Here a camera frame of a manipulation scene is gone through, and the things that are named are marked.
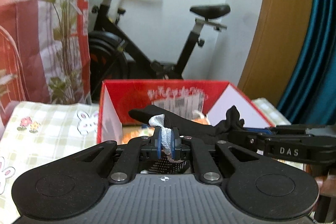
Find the black exercise bike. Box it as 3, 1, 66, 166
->
88, 0, 232, 83

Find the red strawberry cardboard box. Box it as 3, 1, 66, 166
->
97, 80, 274, 144

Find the grey knitted cloth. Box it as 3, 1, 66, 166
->
142, 114, 190, 174

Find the wooden door panel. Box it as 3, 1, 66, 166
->
238, 0, 313, 105

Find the pink printed backdrop cloth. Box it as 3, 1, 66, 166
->
1, 0, 90, 122

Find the person's right hand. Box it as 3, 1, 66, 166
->
315, 174, 336, 197

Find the green checked bunny tablecloth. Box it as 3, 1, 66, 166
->
0, 97, 292, 224

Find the black cloth item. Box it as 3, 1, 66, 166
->
129, 105, 244, 145

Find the teal curtain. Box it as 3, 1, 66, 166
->
277, 0, 335, 125

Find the orange floral cloth pouch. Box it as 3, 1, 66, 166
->
122, 110, 211, 146

